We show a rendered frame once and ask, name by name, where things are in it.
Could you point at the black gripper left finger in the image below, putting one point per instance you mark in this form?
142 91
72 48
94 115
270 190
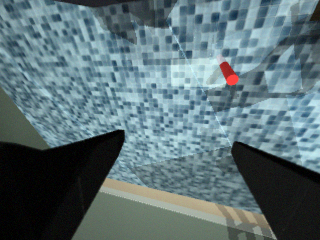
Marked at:
52 189

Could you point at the red peg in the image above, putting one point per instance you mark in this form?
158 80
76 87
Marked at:
229 75

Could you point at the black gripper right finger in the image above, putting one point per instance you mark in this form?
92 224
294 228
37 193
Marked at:
288 194

